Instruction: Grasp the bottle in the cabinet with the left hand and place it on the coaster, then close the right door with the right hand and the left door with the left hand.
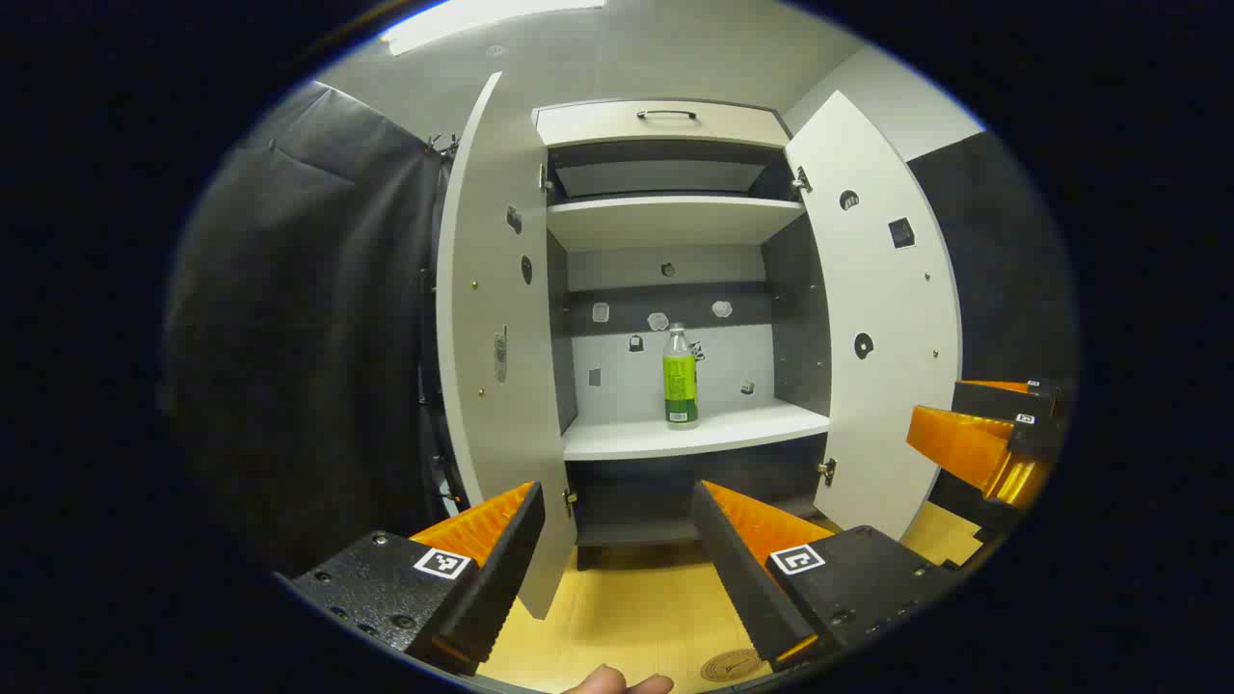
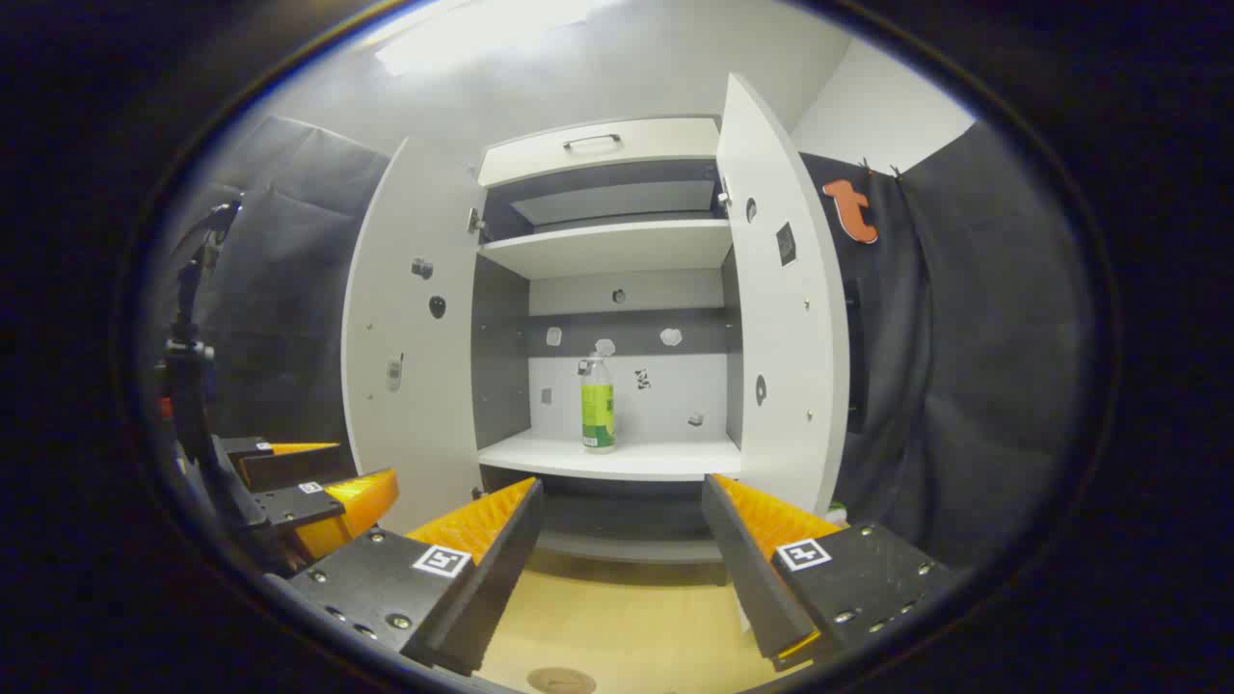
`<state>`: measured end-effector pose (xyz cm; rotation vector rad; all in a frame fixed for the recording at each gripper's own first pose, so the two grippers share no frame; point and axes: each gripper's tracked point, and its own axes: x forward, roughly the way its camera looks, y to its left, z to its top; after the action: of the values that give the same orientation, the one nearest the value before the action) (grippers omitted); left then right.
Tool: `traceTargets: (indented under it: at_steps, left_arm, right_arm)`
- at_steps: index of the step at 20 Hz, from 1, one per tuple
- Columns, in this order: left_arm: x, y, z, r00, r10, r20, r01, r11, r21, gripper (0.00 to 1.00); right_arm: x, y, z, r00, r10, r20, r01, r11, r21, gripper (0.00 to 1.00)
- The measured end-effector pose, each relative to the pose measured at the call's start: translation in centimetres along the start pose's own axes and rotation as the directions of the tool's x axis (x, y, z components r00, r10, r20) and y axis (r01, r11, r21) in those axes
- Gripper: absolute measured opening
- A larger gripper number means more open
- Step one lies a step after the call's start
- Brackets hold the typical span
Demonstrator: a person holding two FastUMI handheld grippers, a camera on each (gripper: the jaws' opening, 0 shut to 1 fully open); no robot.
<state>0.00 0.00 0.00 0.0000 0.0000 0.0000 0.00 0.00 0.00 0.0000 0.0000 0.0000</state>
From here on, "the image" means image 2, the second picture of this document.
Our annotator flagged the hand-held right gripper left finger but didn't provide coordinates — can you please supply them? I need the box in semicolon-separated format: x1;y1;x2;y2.
287;476;546;678

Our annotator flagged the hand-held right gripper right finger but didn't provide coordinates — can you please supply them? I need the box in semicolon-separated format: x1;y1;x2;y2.
701;472;960;673

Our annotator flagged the round brown coaster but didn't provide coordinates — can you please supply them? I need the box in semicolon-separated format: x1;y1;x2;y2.
526;667;597;694

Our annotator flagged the white cabinet door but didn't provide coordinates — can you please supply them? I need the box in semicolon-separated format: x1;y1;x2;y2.
340;135;488;536
715;72;851;517

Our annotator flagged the green label plastic bottle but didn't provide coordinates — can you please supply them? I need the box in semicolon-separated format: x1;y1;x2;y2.
580;352;616;452

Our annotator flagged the black door handle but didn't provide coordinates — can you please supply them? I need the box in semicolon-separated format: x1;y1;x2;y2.
845;278;869;435

